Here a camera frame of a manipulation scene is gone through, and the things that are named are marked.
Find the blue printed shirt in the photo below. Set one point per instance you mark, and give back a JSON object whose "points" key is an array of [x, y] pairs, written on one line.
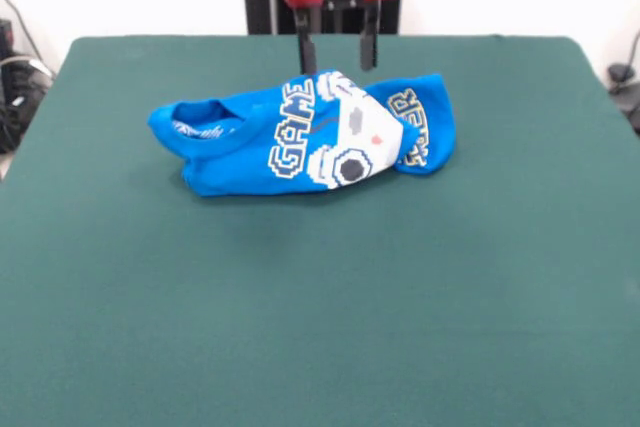
{"points": [[240, 157]]}

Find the dark green table cloth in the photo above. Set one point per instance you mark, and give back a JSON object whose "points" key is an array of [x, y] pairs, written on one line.
{"points": [[350, 272]]}

